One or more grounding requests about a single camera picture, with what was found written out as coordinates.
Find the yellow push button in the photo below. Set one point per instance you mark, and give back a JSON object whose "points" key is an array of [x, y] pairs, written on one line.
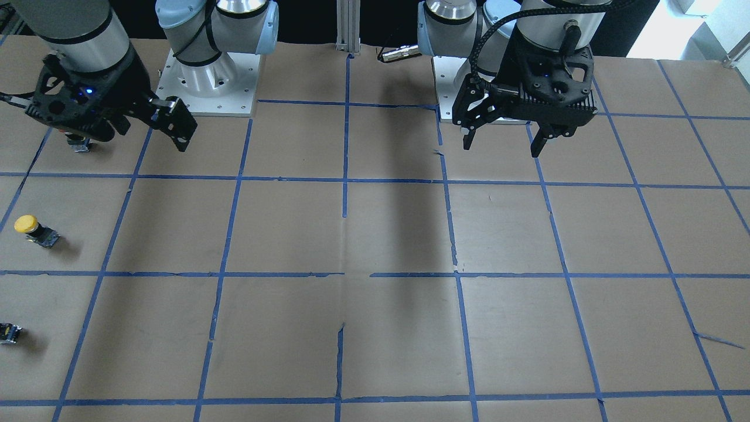
{"points": [[36, 232]]}

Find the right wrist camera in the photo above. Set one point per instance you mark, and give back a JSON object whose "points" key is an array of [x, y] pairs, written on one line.
{"points": [[71, 102]]}

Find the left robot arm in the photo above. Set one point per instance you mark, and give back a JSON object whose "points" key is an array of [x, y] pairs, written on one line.
{"points": [[452, 28]]}

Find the aluminium frame post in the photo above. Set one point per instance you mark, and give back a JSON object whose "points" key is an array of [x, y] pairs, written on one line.
{"points": [[348, 26]]}

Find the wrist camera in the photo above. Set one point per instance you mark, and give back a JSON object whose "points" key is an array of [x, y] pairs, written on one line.
{"points": [[552, 89], [71, 102]]}

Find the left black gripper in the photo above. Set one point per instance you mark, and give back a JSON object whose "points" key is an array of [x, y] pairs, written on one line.
{"points": [[505, 65]]}

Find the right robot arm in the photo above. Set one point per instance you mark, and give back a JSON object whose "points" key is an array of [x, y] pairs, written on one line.
{"points": [[199, 32]]}

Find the small black switch block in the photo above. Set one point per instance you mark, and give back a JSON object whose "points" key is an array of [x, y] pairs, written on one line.
{"points": [[10, 333]]}

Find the red push button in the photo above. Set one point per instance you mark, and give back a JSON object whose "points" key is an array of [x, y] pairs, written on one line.
{"points": [[78, 143]]}

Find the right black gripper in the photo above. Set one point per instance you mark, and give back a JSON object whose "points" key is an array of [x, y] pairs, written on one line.
{"points": [[130, 82]]}

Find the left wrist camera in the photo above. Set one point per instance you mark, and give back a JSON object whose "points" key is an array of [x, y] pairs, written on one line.
{"points": [[552, 89]]}

